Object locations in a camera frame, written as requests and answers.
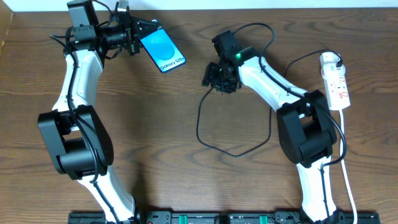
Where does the black USB charging cable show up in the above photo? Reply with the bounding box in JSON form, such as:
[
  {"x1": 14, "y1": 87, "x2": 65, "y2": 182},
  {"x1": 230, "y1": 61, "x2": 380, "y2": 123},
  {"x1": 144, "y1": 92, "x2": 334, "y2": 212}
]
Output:
[{"x1": 196, "y1": 49, "x2": 344, "y2": 158}]

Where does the blue Samsung Galaxy smartphone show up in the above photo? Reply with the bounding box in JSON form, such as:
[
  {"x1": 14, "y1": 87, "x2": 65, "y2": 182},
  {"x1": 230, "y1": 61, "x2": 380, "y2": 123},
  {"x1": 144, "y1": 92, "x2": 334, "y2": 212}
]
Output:
[{"x1": 141, "y1": 29, "x2": 187, "y2": 73}]

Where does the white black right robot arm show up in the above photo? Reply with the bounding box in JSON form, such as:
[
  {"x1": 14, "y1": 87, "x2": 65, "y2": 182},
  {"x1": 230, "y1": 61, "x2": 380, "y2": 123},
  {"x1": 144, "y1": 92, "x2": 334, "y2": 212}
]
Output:
[{"x1": 201, "y1": 30, "x2": 337, "y2": 223}]

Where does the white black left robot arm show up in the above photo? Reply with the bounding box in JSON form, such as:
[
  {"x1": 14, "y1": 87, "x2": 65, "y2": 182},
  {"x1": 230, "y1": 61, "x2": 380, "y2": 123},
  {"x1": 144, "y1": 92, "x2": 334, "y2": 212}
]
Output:
[{"x1": 38, "y1": 1, "x2": 160, "y2": 223}]

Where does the white power strip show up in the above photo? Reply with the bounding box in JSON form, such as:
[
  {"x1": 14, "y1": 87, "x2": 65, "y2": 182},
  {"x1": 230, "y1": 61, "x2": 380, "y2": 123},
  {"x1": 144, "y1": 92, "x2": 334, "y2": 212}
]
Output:
[{"x1": 321, "y1": 63, "x2": 351, "y2": 111}]

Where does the white power strip cord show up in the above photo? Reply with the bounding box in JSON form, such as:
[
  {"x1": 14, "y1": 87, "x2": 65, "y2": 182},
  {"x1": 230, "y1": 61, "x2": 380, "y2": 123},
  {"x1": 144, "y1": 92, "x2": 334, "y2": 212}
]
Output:
[{"x1": 338, "y1": 108, "x2": 358, "y2": 224}]

